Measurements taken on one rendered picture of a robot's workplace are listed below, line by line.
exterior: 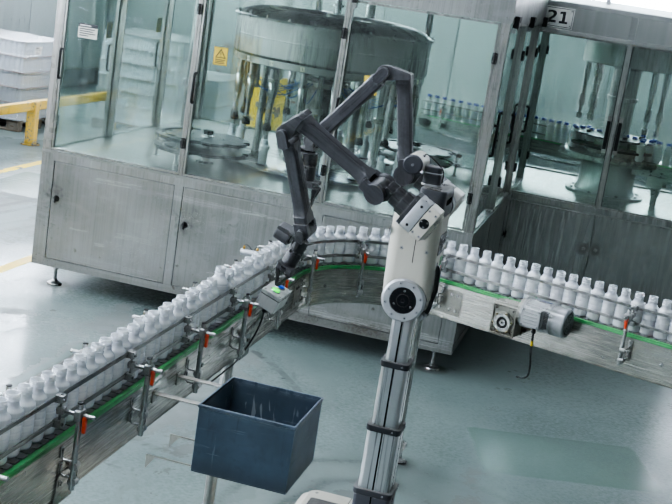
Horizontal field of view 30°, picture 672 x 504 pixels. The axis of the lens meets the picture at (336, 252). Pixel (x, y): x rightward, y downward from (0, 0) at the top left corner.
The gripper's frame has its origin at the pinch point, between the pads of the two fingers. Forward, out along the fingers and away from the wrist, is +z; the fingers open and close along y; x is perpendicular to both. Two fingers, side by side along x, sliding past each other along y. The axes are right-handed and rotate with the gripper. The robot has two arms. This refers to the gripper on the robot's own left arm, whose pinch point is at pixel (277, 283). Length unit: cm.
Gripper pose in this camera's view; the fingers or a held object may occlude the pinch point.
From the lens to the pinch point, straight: 461.5
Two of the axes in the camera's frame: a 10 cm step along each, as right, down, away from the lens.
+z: -4.7, 8.3, 2.9
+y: -2.6, 1.9, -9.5
